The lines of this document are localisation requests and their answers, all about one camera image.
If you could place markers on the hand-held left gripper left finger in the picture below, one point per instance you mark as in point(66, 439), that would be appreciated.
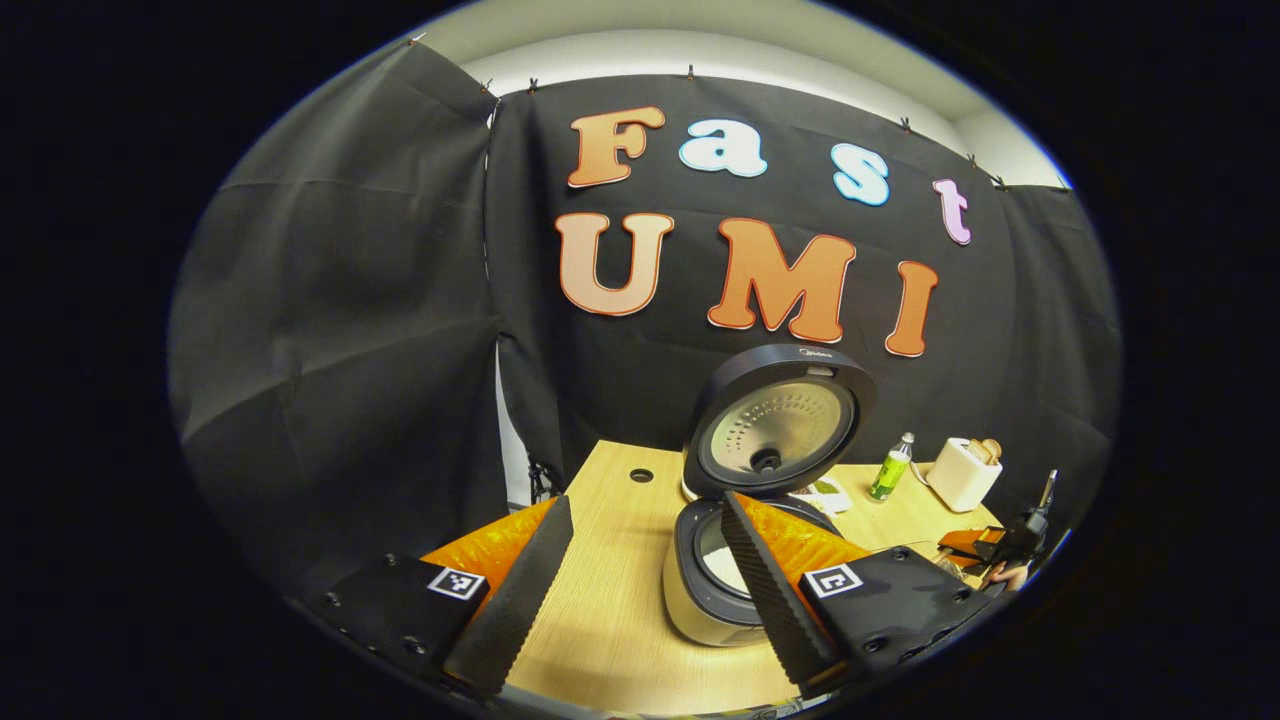
point(520, 600)

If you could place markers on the black rice cooker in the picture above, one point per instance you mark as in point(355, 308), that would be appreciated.
point(770, 440)

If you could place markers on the green label bottle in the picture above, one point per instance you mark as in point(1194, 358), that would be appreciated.
point(890, 470)

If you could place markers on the dark tripod stand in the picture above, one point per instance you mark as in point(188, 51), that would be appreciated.
point(542, 480)

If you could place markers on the white toaster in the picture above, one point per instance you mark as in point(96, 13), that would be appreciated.
point(958, 480)

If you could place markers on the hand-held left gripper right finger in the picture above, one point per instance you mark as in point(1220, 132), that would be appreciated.
point(775, 600)

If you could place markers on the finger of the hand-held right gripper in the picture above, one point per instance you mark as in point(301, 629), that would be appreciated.
point(965, 543)

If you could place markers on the black backdrop cloth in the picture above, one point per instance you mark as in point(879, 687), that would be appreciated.
point(330, 300)

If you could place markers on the toast slice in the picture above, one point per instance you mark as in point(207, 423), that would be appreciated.
point(977, 452)
point(993, 448)

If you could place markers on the white rice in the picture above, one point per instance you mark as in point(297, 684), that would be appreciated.
point(720, 570)

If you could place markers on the white divided dish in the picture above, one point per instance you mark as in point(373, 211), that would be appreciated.
point(830, 495)

